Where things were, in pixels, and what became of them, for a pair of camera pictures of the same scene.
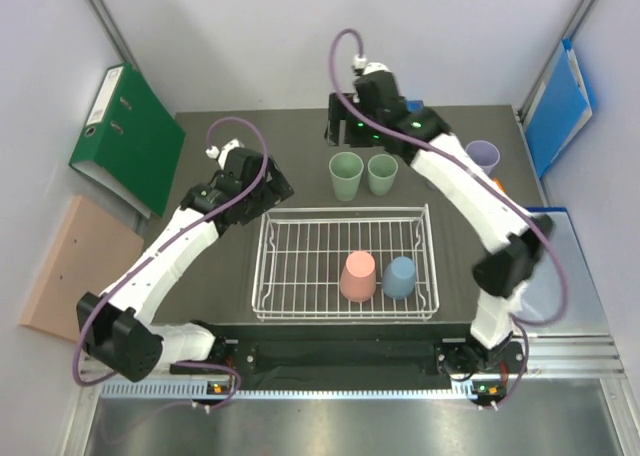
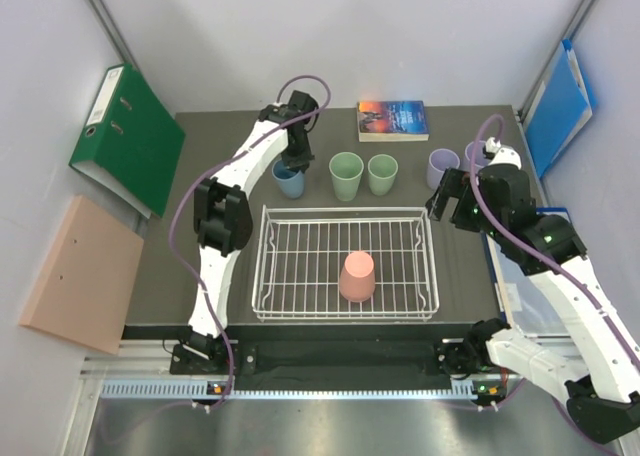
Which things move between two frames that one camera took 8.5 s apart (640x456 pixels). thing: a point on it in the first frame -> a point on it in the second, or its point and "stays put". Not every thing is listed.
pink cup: x=358 y=280 stays put
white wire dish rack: x=302 y=253 stays put
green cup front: x=346 y=169 stays put
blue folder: x=564 y=103 stays put
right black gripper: x=339 y=111 -> x=455 y=183
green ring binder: x=131 y=139 stays put
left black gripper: x=275 y=191 -> x=302 y=161
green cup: x=382 y=170 stays put
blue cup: x=400 y=278 -> x=291 y=181
